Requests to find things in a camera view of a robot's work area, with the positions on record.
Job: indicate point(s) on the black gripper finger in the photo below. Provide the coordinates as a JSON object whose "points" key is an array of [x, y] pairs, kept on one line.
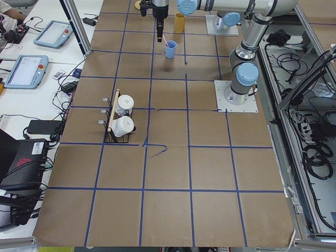
{"points": [[159, 29], [144, 6]]}

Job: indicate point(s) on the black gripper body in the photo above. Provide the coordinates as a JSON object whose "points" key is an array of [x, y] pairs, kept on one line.
{"points": [[160, 12]]}

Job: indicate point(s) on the light blue plastic cup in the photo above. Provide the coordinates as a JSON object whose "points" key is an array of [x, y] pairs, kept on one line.
{"points": [[170, 49]]}

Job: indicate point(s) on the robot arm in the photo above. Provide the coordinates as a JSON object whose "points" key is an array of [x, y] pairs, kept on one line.
{"points": [[245, 73], [226, 19]]}

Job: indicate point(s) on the round wooden stand base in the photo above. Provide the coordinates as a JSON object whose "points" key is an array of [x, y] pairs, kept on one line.
{"points": [[137, 5]]}

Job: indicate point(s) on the bamboo cylinder holder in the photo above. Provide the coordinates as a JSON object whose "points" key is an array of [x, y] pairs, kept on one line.
{"points": [[179, 23]]}

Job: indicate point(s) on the black power adapter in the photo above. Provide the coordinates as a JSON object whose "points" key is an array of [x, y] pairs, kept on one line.
{"points": [[89, 21]]}

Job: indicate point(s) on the wooden dowel rod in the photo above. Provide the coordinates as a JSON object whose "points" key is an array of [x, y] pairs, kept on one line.
{"points": [[114, 105]]}

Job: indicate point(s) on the white mug right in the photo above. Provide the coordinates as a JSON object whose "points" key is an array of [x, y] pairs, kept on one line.
{"points": [[125, 105]]}

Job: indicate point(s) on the white mug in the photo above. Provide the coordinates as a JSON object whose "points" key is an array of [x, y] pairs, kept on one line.
{"points": [[125, 105], [122, 126]]}

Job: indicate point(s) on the teach pendant far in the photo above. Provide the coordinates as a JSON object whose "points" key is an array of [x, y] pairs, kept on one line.
{"points": [[54, 35]]}

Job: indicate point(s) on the teach pendant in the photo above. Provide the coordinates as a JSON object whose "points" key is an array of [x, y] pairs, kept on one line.
{"points": [[54, 35], [27, 72]]}

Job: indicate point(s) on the white mug left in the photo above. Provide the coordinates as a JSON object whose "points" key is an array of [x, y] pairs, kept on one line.
{"points": [[122, 126]]}

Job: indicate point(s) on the remote control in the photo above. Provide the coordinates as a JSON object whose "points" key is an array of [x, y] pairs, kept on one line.
{"points": [[58, 74]]}

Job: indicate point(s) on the teach pendant near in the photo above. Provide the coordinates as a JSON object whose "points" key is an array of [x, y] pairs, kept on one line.
{"points": [[27, 72]]}

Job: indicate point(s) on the black flat power brick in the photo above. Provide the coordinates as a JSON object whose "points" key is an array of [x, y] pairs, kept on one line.
{"points": [[43, 127]]}

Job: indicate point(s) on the black electronics box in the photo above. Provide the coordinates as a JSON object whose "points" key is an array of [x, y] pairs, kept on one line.
{"points": [[22, 162]]}

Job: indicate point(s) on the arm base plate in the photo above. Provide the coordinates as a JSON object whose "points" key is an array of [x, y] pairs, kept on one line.
{"points": [[228, 101], [229, 31]]}

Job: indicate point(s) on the aluminium frame post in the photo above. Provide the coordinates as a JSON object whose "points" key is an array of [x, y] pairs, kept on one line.
{"points": [[75, 21]]}

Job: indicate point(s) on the black wire mug rack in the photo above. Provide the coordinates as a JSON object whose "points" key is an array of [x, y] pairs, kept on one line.
{"points": [[109, 137]]}

